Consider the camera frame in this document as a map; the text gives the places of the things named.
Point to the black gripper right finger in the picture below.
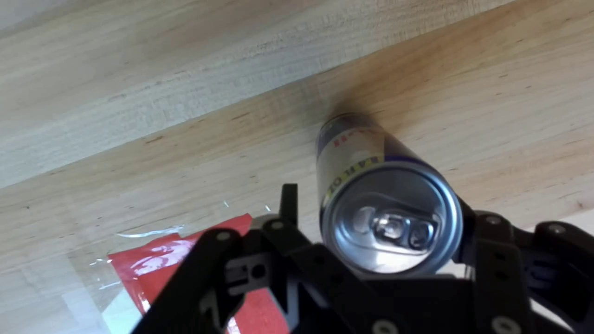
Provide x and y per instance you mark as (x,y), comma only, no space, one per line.
(495,247)

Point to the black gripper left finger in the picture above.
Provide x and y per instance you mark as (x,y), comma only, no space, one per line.
(205,262)

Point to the silver blue drink can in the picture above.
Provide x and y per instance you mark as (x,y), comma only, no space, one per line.
(372,179)

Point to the red plastic packet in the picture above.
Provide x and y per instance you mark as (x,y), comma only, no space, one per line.
(149,266)

